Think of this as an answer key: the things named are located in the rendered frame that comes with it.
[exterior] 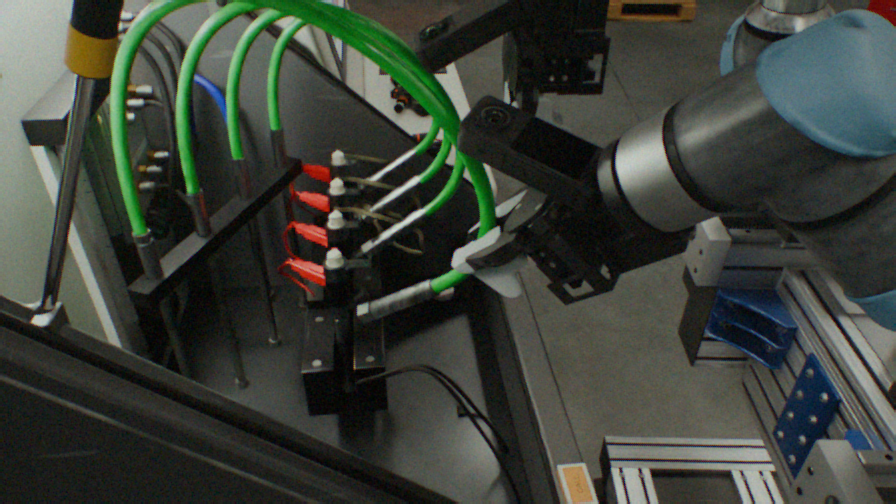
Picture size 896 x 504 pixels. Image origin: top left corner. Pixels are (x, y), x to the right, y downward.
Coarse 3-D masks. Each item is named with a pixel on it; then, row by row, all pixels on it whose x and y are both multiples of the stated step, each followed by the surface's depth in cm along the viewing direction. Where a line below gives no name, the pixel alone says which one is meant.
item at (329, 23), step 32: (160, 0) 53; (192, 0) 52; (224, 0) 52; (256, 0) 50; (288, 0) 50; (128, 32) 56; (352, 32) 50; (128, 64) 58; (384, 64) 50; (416, 96) 51; (448, 128) 52; (128, 160) 65; (128, 192) 66; (480, 192) 55; (480, 224) 57; (448, 288) 62
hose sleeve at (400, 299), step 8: (432, 280) 63; (408, 288) 64; (416, 288) 63; (424, 288) 62; (432, 288) 62; (392, 296) 65; (400, 296) 64; (408, 296) 64; (416, 296) 63; (424, 296) 63; (432, 296) 63; (376, 304) 66; (384, 304) 65; (392, 304) 65; (400, 304) 64; (408, 304) 64; (376, 312) 66; (384, 312) 66; (392, 312) 65
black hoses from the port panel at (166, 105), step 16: (144, 48) 79; (160, 48) 83; (176, 48) 87; (160, 80) 81; (176, 80) 85; (176, 96) 86; (176, 128) 88; (176, 144) 89; (192, 144) 91; (176, 160) 87; (176, 176) 91; (176, 192) 90; (176, 208) 96; (160, 224) 94
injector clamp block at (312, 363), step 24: (360, 240) 100; (360, 288) 91; (312, 312) 87; (312, 336) 83; (360, 336) 83; (384, 336) 100; (312, 360) 80; (336, 360) 84; (360, 360) 80; (384, 360) 80; (312, 384) 79; (336, 384) 82; (360, 384) 80; (384, 384) 81; (312, 408) 82; (336, 408) 82; (360, 408) 83; (384, 408) 83
